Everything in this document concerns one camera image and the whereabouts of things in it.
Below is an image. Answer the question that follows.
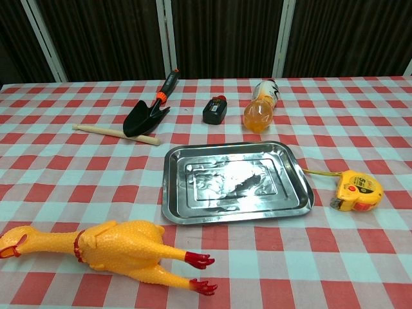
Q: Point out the orange rubber chicken toy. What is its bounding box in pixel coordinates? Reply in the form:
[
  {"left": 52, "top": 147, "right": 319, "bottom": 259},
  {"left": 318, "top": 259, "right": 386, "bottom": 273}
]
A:
[{"left": 0, "top": 220, "right": 218, "bottom": 296}]

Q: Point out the silver metal tray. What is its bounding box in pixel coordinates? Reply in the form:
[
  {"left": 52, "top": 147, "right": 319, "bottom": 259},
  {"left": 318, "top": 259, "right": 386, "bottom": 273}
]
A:
[{"left": 160, "top": 140, "right": 315, "bottom": 226}]

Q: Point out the small black bottle red cap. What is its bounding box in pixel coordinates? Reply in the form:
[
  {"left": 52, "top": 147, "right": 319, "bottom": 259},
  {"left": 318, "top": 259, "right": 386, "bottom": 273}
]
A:
[{"left": 201, "top": 95, "right": 228, "bottom": 126}]

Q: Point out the orange drink plastic bottle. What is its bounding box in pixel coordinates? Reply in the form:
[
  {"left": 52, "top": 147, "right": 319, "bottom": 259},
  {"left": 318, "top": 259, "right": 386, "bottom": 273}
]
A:
[{"left": 243, "top": 79, "right": 280, "bottom": 134}]

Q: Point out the black garden trowel orange collar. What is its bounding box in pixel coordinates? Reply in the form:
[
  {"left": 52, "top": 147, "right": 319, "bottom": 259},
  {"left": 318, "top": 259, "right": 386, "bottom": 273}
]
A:
[{"left": 123, "top": 68, "right": 180, "bottom": 138}]

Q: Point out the light wooden stick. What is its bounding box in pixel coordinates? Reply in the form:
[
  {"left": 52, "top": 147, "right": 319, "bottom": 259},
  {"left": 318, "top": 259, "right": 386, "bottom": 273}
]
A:
[{"left": 71, "top": 124, "right": 161, "bottom": 147}]

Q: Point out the red white checkered tablecloth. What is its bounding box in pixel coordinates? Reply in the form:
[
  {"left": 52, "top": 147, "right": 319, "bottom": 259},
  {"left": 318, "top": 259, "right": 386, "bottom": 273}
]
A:
[{"left": 0, "top": 76, "right": 412, "bottom": 309}]

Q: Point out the yellow tape measure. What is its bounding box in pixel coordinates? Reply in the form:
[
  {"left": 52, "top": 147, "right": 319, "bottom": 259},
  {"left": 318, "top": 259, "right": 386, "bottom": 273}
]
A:
[{"left": 302, "top": 167, "right": 385, "bottom": 212}]

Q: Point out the white metal frame post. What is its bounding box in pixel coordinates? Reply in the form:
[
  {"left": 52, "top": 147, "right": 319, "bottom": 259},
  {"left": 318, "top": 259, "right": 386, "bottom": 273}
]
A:
[
  {"left": 272, "top": 0, "right": 296, "bottom": 79},
  {"left": 155, "top": 0, "right": 178, "bottom": 80},
  {"left": 21, "top": 0, "right": 69, "bottom": 82}
]

